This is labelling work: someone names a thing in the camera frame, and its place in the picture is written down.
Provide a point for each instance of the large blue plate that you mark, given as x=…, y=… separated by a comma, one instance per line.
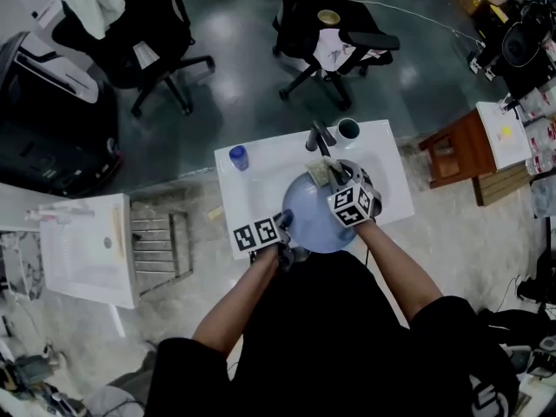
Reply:
x=308, y=215

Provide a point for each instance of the person's right forearm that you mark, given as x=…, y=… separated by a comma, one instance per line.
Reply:
x=399, y=272

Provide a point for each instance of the yellow-green sponge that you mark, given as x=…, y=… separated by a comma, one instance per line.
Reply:
x=319, y=172

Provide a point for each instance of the gold bowl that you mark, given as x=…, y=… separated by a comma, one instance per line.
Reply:
x=328, y=17

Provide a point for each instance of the black faucet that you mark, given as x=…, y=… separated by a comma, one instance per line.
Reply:
x=319, y=139

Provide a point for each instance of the person's black clothing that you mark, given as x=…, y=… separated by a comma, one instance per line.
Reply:
x=326, y=341

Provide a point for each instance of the black mesh office chair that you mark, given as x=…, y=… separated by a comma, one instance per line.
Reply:
x=147, y=37
x=304, y=28

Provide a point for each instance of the steel rack stand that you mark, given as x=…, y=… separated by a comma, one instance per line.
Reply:
x=160, y=250

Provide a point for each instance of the person's left forearm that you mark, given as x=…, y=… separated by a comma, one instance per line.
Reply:
x=230, y=311

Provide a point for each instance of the brown wooden cabinet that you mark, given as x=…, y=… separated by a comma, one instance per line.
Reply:
x=456, y=154

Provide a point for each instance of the wooden pallet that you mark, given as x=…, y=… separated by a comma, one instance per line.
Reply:
x=504, y=187

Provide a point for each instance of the white printed papers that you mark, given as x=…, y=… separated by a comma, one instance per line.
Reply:
x=332, y=50

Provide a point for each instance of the white sink with metal rack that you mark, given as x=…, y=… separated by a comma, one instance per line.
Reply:
x=82, y=254

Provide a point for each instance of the pale teal cup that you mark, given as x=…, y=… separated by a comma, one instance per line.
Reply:
x=348, y=129

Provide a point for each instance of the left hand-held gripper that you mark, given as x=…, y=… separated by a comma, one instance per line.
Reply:
x=256, y=235

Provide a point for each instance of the white ceramic sink basin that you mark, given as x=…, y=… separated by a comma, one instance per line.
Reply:
x=260, y=189

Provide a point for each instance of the black and white appliance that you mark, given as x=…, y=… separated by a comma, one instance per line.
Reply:
x=52, y=146

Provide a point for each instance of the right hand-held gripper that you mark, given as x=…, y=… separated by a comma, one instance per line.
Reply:
x=352, y=204

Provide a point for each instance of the blue bottle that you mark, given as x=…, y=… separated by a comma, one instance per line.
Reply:
x=239, y=158

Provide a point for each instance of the white cloth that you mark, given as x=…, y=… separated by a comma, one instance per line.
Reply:
x=91, y=2

